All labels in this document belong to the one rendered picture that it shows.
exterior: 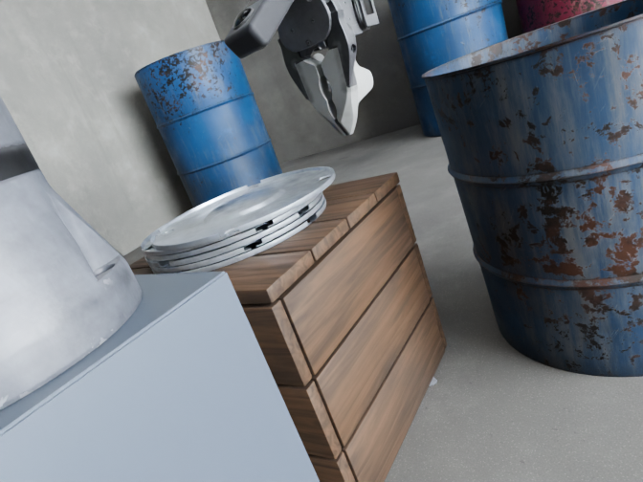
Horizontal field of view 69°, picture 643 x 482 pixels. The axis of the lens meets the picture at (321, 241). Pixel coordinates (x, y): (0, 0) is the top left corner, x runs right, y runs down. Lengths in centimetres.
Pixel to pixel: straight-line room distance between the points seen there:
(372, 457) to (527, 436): 21
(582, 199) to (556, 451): 33
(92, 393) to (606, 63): 58
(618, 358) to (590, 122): 35
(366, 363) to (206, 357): 42
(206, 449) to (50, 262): 12
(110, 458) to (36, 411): 4
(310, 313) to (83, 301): 35
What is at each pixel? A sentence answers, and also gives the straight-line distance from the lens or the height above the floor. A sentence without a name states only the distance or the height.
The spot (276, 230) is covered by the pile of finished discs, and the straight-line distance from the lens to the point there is 63.
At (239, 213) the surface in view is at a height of 40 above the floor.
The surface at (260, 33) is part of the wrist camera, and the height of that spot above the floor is 58.
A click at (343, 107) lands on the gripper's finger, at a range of 52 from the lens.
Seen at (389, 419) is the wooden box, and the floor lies 6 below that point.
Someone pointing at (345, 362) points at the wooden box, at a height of 19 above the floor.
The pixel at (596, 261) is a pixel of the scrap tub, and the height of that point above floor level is 20.
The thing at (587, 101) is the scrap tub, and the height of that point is 41.
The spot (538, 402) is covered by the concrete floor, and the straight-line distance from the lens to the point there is 80.
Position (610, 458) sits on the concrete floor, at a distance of 72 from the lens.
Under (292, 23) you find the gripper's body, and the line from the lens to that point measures 53.
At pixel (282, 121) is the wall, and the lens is 394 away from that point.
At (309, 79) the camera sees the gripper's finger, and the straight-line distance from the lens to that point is 54.
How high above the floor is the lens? 53
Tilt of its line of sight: 18 degrees down
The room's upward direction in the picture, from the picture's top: 20 degrees counter-clockwise
